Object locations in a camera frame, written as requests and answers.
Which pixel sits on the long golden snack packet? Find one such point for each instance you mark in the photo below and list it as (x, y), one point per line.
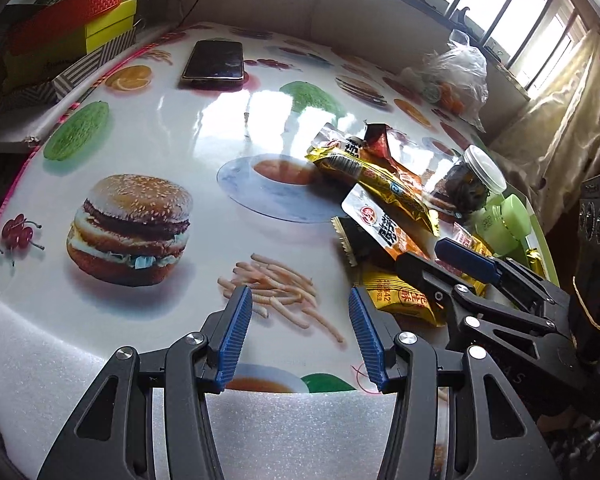
(380, 182)

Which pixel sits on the round green label cup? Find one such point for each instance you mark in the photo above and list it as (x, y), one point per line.
(432, 92)

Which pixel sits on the light green round container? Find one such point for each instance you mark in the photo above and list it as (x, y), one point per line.
(502, 222)

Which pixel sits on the black white striped box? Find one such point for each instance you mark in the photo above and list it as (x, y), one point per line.
(80, 67)

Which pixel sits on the black smartphone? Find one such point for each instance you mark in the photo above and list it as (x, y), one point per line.
(215, 60)

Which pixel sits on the red yellow snack packet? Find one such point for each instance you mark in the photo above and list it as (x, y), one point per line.
(467, 237)

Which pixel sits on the red textured box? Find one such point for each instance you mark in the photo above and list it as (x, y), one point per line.
(70, 15)

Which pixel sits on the beige patterned curtain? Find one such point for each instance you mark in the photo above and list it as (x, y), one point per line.
(570, 110)

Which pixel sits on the orange tangerine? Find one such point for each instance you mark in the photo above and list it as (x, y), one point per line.
(451, 99)

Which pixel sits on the clear plastic bag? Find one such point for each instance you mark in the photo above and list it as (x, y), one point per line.
(460, 65)

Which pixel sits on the printed food tablecloth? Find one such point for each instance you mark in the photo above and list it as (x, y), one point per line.
(180, 160)

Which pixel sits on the red brown snack packet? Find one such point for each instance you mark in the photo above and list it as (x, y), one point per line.
(380, 145)

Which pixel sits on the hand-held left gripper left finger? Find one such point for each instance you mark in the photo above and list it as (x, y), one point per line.
(237, 330)

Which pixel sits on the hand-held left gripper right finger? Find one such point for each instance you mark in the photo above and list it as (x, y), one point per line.
(365, 332)

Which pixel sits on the gold snack packet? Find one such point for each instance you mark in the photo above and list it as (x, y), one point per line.
(534, 260)

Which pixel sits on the white foam sheet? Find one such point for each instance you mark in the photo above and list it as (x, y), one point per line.
(30, 385)

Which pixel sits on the clear jar white lid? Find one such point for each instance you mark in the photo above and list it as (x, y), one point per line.
(472, 185)

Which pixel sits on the white orange snack packet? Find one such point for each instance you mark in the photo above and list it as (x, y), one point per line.
(375, 220)
(330, 141)

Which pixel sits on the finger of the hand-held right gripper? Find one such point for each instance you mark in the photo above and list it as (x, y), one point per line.
(467, 259)
(425, 275)

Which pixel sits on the yellow green box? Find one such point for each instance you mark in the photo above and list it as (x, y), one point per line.
(110, 22)

